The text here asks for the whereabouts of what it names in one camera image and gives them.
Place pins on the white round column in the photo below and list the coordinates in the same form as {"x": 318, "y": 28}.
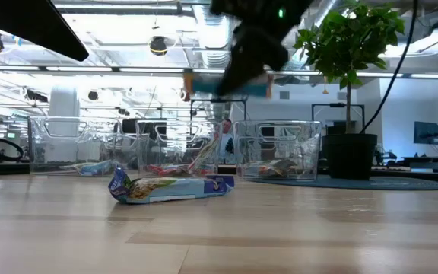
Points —
{"x": 64, "y": 102}

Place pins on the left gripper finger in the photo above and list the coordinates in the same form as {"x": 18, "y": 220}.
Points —
{"x": 25, "y": 23}

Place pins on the blue-ended granola bar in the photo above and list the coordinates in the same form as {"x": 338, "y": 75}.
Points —
{"x": 89, "y": 168}
{"x": 165, "y": 190}

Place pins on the dark desk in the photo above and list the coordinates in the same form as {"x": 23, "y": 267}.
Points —
{"x": 432, "y": 160}

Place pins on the person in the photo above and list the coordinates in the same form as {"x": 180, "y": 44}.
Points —
{"x": 226, "y": 141}

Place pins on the black plant pot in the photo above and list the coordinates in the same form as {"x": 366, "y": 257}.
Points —
{"x": 348, "y": 156}

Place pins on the green leafy plant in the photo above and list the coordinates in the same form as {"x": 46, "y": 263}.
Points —
{"x": 348, "y": 42}

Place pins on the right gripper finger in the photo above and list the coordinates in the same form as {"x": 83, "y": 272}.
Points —
{"x": 257, "y": 53}

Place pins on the silver ceiling duct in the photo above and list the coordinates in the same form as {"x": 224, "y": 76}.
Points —
{"x": 209, "y": 59}

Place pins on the dark wall monitor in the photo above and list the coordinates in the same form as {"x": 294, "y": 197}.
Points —
{"x": 427, "y": 132}

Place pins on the black metal rack frame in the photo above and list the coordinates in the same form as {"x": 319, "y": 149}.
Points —
{"x": 204, "y": 100}
{"x": 337, "y": 105}

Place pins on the orange-ended granola bar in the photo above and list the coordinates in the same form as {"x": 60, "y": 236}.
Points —
{"x": 204, "y": 86}
{"x": 259, "y": 173}
{"x": 280, "y": 167}

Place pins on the clear plastic bin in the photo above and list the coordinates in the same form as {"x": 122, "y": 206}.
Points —
{"x": 306, "y": 152}
{"x": 70, "y": 144}
{"x": 173, "y": 148}

